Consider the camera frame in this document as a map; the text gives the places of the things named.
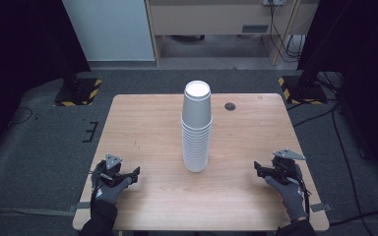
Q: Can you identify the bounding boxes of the grey tape strip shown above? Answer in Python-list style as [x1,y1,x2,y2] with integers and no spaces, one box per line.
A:
[309,203,333,213]
[67,201,92,213]

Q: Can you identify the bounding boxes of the thin black floor cable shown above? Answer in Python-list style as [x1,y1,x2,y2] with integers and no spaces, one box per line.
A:
[7,105,34,128]

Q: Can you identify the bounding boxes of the stack of white paper cups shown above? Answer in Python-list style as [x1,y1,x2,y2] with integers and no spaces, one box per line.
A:
[180,80,214,174]

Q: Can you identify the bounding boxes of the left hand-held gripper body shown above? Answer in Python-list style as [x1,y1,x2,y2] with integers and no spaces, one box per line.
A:
[91,153,133,189]

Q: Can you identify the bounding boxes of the person's right hand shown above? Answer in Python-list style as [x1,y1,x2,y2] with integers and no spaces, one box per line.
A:
[264,175,309,222]

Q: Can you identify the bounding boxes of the person's left hand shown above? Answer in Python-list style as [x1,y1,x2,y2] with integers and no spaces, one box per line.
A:
[93,176,134,207]

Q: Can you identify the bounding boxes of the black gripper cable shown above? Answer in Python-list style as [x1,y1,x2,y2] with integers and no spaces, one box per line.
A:
[300,181,313,218]

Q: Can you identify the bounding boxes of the black hanging cables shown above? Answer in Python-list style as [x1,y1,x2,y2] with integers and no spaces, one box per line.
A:
[268,0,304,64]

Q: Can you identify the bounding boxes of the striped black stand base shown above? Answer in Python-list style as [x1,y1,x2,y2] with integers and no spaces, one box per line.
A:
[53,77,103,107]
[278,75,328,106]

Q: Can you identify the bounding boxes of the white cabinet panel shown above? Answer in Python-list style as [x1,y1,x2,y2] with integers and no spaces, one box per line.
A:
[61,0,156,62]

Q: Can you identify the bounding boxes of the light wooden desk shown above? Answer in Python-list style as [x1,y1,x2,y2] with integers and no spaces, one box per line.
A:
[145,0,319,67]

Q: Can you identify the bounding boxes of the long black floor cable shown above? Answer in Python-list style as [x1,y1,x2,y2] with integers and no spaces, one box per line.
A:
[330,103,375,236]

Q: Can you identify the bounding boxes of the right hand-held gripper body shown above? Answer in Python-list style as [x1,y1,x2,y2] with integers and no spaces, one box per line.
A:
[265,147,307,185]

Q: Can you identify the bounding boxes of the black curtain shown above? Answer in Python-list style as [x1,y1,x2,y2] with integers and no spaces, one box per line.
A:
[0,0,92,165]
[296,0,378,185]

